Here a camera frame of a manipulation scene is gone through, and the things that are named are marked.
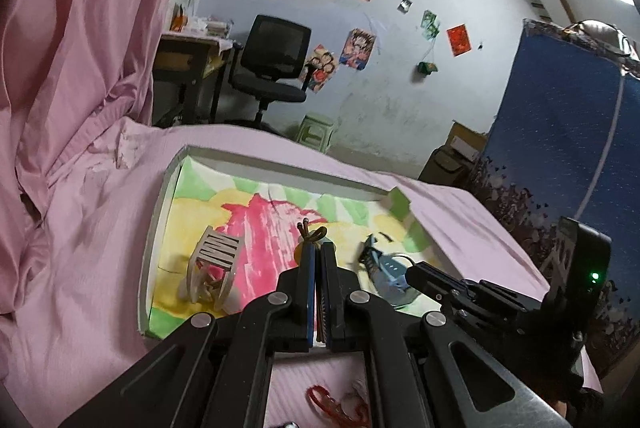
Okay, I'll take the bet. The green plastic stool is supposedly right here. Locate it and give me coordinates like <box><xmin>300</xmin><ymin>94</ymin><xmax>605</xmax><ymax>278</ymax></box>
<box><xmin>296</xmin><ymin>113</ymin><xmax>335</xmax><ymax>154</ymax></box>

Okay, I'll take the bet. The cardboard box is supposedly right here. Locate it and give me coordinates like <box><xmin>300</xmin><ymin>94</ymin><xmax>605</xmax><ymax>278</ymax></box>
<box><xmin>445</xmin><ymin>121</ymin><xmax>489</xmax><ymax>162</ymax></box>

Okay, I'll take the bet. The pile of books and papers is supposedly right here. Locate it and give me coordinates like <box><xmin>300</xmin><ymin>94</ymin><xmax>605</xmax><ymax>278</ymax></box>
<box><xmin>170</xmin><ymin>4</ymin><xmax>234</xmax><ymax>37</ymax></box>

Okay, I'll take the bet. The shallow grey tray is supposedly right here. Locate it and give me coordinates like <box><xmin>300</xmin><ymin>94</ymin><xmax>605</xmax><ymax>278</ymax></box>
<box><xmin>136</xmin><ymin>144</ymin><xmax>453</xmax><ymax>341</ymax></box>

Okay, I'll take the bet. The colourful painted paper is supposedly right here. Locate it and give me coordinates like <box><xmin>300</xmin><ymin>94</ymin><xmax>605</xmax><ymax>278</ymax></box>
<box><xmin>152</xmin><ymin>158</ymin><xmax>442</xmax><ymax>334</ymax></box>

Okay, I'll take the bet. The green wall card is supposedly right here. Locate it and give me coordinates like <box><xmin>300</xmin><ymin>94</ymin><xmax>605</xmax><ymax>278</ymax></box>
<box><xmin>421</xmin><ymin>10</ymin><xmax>441</xmax><ymax>40</ymax></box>

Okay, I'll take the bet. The pink bed sheet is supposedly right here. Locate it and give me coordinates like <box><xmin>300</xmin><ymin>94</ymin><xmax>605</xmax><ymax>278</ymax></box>
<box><xmin>0</xmin><ymin>115</ymin><xmax>601</xmax><ymax>428</ymax></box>

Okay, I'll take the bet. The red hair tie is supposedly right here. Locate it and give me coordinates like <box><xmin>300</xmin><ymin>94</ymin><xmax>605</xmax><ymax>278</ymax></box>
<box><xmin>306</xmin><ymin>385</ymin><xmax>372</xmax><ymax>428</ymax></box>

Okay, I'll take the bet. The red paper wall decoration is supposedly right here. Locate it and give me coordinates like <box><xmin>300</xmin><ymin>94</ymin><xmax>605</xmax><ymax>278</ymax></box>
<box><xmin>446</xmin><ymin>24</ymin><xmax>472</xmax><ymax>57</ymax></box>

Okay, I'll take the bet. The anime wall poster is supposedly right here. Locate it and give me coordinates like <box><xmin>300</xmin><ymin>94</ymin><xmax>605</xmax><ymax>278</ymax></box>
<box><xmin>339</xmin><ymin>28</ymin><xmax>377</xmax><ymax>70</ymax></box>

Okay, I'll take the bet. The wooden desk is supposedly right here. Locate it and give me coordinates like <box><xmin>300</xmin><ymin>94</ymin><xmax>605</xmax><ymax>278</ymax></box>
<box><xmin>151</xmin><ymin>32</ymin><xmax>237</xmax><ymax>127</ymax></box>

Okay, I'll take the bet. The cartoon family wall poster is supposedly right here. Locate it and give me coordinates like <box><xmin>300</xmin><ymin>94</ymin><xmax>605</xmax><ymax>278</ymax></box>
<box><xmin>300</xmin><ymin>45</ymin><xmax>340</xmax><ymax>94</ymax></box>

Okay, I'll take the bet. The pink curtain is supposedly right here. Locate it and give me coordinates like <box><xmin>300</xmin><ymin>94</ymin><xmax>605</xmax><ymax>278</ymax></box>
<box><xmin>0</xmin><ymin>0</ymin><xmax>217</xmax><ymax>309</ymax></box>

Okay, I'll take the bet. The blue kids smartwatch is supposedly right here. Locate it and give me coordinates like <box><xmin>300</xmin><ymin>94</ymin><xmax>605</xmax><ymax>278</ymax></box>
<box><xmin>357</xmin><ymin>233</ymin><xmax>420</xmax><ymax>307</ymax></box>

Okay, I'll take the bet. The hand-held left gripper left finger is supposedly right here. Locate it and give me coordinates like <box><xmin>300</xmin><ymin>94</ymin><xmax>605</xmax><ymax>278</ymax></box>
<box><xmin>59</xmin><ymin>244</ymin><xmax>321</xmax><ymax>428</ymax></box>

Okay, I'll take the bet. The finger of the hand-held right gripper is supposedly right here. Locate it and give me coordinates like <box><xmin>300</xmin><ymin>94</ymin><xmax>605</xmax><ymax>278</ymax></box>
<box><xmin>440</xmin><ymin>295</ymin><xmax>533</xmax><ymax>341</ymax></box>
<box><xmin>405</xmin><ymin>261</ymin><xmax>506</xmax><ymax>306</ymax></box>

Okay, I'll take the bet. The grey bundle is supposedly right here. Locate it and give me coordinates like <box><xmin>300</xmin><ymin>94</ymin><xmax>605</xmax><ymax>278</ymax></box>
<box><xmin>564</xmin><ymin>20</ymin><xmax>640</xmax><ymax>76</ymax></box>

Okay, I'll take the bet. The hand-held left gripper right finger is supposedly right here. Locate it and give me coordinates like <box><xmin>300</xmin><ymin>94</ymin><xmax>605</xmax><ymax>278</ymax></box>
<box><xmin>320</xmin><ymin>242</ymin><xmax>573</xmax><ymax>428</ymax></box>

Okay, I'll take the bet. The black office chair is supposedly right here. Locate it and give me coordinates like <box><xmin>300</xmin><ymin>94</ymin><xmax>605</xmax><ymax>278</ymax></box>
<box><xmin>228</xmin><ymin>14</ymin><xmax>312</xmax><ymax>135</ymax></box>

